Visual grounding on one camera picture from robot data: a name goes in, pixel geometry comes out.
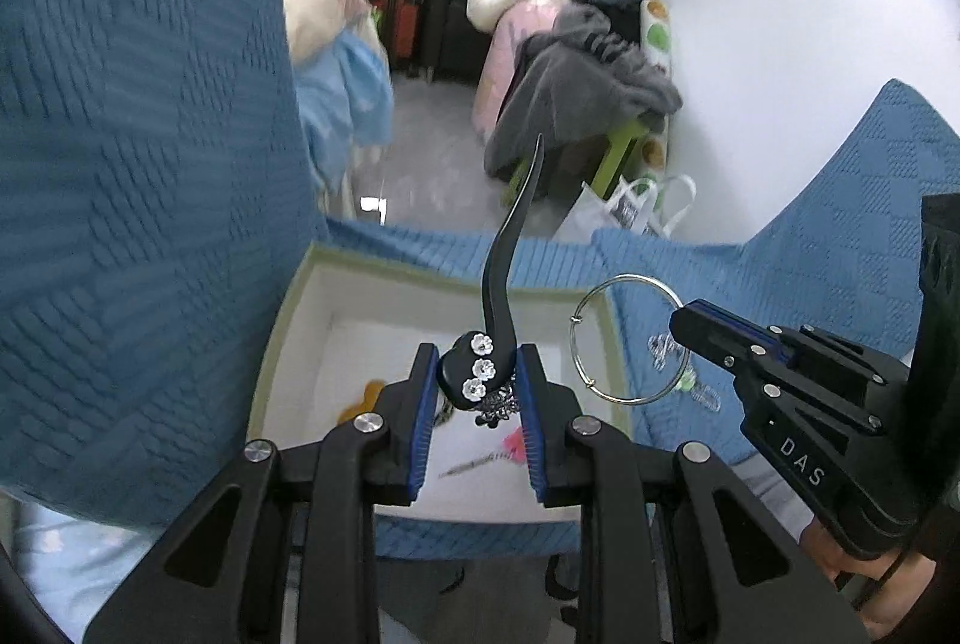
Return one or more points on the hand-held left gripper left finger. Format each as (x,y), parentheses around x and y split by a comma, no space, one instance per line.
(424,419)

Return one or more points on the pink tassel hairpin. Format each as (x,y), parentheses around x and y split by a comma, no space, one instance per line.
(514,445)

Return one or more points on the beige pillow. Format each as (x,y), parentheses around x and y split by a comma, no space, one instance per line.
(319,11)

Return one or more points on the grey fleece robe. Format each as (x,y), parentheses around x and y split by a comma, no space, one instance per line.
(570,89)

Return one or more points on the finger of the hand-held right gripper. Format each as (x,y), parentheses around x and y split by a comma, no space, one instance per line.
(742,325)
(712,340)

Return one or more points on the pink blanket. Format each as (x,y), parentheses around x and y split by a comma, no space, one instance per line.
(510,59)

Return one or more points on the black suitcase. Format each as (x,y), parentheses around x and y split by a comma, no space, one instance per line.
(450,14)

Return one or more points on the blue textured blanket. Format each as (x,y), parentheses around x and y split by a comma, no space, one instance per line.
(150,164)

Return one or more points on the silver bangle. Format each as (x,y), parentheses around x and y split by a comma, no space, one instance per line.
(577,319)

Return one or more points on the clear crystal pendant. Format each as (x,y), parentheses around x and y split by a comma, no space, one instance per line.
(705,398)

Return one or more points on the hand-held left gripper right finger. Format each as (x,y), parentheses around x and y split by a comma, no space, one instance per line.
(532,419)

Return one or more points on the clear crystal hair clip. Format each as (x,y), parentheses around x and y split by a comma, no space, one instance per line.
(667,352)

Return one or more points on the fruit print ironing board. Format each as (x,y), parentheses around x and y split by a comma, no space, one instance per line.
(656,37)

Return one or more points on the light blue bedding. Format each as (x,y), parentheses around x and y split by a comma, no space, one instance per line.
(352,97)

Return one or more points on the person's light pajama trousers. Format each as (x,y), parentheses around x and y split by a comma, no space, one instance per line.
(52,554)

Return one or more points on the orange plastic trinket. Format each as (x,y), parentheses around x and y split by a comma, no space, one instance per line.
(364,400)

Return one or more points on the person's right hand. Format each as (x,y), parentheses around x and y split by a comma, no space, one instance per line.
(900,591)

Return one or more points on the white box with green rim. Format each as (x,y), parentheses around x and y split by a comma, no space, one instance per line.
(345,329)

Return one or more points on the white tote bag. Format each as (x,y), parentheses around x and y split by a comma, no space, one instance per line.
(600,213)

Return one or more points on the black hairpin with white flowers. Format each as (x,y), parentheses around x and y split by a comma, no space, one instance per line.
(495,284)

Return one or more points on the green plastic stool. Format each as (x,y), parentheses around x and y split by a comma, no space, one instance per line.
(619,149)

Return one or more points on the red suitcase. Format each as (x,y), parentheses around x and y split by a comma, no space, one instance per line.
(394,22)

